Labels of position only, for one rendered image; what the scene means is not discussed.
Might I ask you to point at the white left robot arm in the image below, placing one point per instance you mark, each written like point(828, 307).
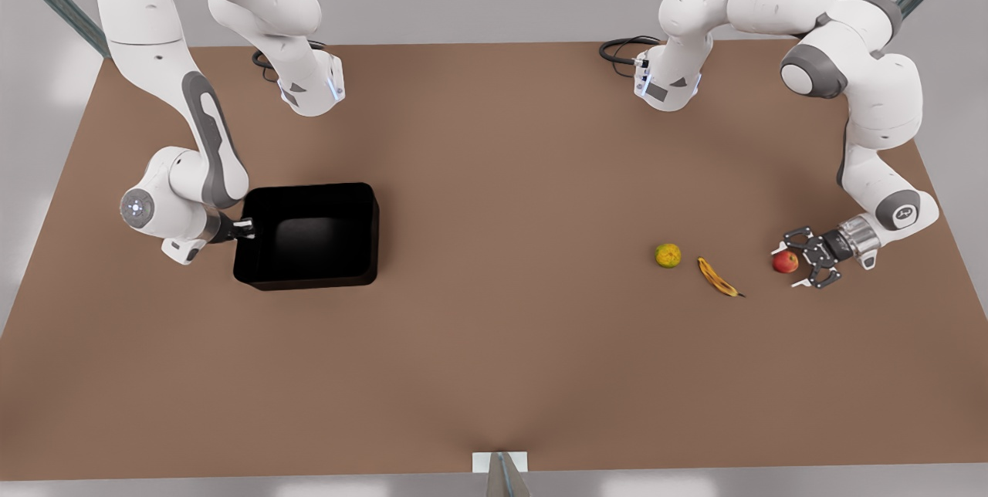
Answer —
point(880, 88)

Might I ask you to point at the silver frame post with foot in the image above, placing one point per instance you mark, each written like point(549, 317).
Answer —
point(502, 470)

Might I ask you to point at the green-orange round fruit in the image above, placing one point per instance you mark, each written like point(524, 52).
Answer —
point(668, 255)

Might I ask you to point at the black storage box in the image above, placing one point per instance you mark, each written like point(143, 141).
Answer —
point(309, 238)

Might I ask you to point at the yellow spotted banana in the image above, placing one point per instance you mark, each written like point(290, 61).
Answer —
point(716, 277)

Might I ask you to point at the red apple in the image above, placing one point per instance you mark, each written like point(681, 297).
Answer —
point(786, 262)

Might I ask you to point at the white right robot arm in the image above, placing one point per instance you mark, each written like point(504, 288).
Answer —
point(147, 57)

